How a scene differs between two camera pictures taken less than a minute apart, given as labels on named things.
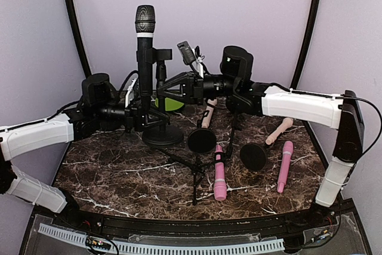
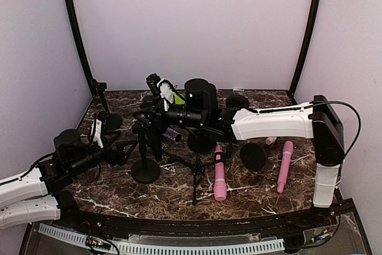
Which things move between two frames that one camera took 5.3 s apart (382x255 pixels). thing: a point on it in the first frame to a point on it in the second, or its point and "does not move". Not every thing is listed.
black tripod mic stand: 198,171 does not move
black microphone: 145,21 to 153,119
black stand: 163,137 to 144,171
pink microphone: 287,148 does not move
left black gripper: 136,118 to 120,158
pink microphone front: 220,193 does not move
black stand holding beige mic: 202,140 does not move
